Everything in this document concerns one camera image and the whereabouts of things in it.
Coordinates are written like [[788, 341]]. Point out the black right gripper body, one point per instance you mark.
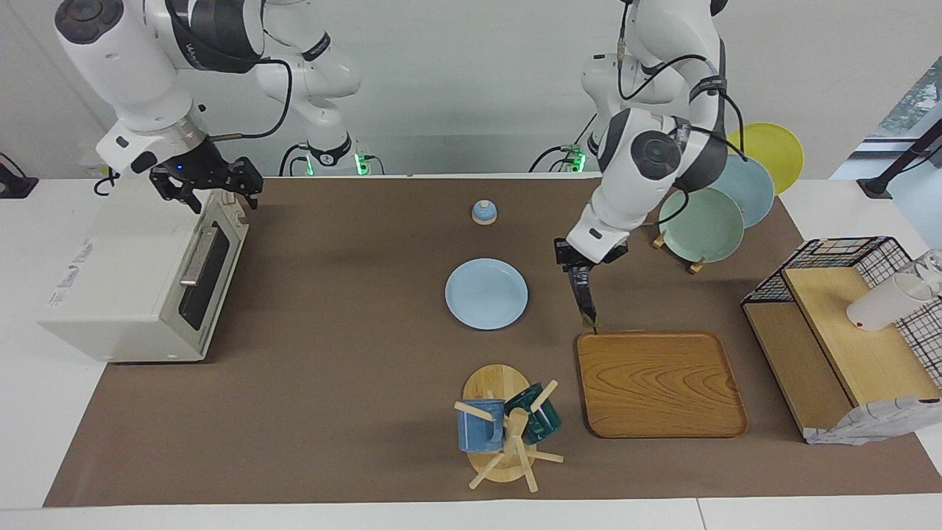
[[197, 165]]

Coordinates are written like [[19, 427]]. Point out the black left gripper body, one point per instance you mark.
[[570, 256]]

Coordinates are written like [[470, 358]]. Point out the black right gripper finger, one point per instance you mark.
[[180, 193], [250, 180]]

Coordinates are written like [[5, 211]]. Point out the dark purple eggplant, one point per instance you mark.
[[586, 302]]

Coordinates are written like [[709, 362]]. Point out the cream toaster oven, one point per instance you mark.
[[110, 280]]

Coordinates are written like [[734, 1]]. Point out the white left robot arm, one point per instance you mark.
[[633, 199]]

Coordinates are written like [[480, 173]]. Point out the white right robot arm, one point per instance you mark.
[[132, 66]]

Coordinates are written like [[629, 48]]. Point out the wooden plate rack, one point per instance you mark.
[[695, 265]]

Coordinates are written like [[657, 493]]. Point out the pale green plate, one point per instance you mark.
[[703, 224]]

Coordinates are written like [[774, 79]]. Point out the wooden serving tray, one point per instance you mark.
[[655, 383]]

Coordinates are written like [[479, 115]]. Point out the wooden mug tree stand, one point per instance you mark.
[[494, 383]]

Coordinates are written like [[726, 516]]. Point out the dark green mug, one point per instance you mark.
[[543, 423]]

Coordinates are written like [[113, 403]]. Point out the black desk clamp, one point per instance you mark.
[[15, 184]]

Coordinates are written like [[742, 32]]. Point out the brown table mat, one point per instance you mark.
[[353, 331]]

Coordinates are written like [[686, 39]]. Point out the blue mug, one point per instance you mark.
[[477, 430]]

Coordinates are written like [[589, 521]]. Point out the racked light blue plate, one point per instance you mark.
[[754, 191]]

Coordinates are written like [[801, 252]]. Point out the yellow plate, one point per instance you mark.
[[776, 151]]

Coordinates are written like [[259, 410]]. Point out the wooden two-tier shelf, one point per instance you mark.
[[868, 361]]

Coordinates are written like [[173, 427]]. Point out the white cup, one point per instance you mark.
[[883, 305]]

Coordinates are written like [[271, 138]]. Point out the grey patterned cloth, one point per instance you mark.
[[868, 423]]

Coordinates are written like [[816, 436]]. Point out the clear glass cup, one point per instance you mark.
[[931, 265]]

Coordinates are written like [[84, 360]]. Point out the window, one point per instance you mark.
[[912, 103]]

